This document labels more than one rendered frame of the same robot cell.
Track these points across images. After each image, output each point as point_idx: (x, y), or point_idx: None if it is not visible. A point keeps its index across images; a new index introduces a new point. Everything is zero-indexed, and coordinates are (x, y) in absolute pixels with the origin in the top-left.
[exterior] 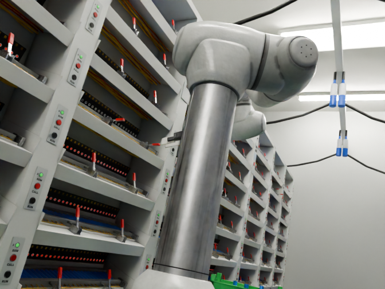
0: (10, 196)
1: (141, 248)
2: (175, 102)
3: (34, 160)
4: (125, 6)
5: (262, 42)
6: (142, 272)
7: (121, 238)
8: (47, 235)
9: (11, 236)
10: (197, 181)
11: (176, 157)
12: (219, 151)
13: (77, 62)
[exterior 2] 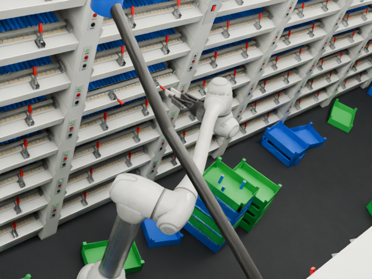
0: (51, 163)
1: (155, 137)
2: (195, 29)
3: (60, 150)
4: None
5: (150, 213)
6: (158, 146)
7: (136, 140)
8: (77, 168)
9: (56, 179)
10: (113, 254)
11: (196, 70)
12: (124, 246)
13: (77, 94)
